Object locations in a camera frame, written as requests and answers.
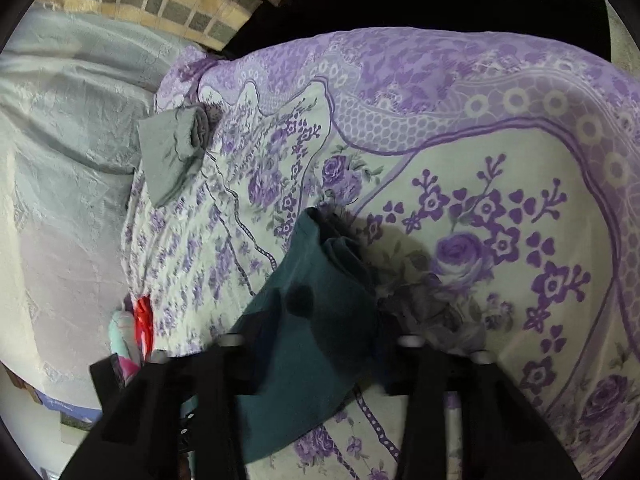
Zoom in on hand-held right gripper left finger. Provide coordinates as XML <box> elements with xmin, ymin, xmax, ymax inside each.
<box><xmin>60</xmin><ymin>310</ymin><xmax>261</xmax><ymax>480</ymax></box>

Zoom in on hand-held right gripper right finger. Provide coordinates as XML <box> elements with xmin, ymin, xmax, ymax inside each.
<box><xmin>385</xmin><ymin>335</ymin><xmax>583</xmax><ymax>480</ymax></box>

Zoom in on dark green pants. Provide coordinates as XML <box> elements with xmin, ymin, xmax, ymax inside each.
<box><xmin>240</xmin><ymin>207</ymin><xmax>386</xmax><ymax>463</ymax></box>

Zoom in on grey pants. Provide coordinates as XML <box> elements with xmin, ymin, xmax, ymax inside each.
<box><xmin>137</xmin><ymin>104</ymin><xmax>216</xmax><ymax>207</ymax></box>

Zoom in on red striped garment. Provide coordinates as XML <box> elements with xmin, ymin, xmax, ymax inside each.
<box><xmin>133</xmin><ymin>296</ymin><xmax>154</xmax><ymax>361</ymax></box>

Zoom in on pink teal floral pillow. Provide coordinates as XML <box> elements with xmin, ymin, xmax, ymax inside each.
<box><xmin>110</xmin><ymin>310</ymin><xmax>143</xmax><ymax>376</ymax></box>

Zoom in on blue printed item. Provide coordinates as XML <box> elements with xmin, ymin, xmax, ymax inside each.
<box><xmin>35</xmin><ymin>385</ymin><xmax>103</xmax><ymax>428</ymax></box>

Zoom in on purple floral bedsheet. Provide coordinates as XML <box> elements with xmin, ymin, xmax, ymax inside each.
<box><xmin>120</xmin><ymin>27</ymin><xmax>640</xmax><ymax>480</ymax></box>

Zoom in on pale grey embossed pillow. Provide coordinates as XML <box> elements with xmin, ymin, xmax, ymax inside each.
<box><xmin>0</xmin><ymin>10</ymin><xmax>193</xmax><ymax>176</ymax></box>

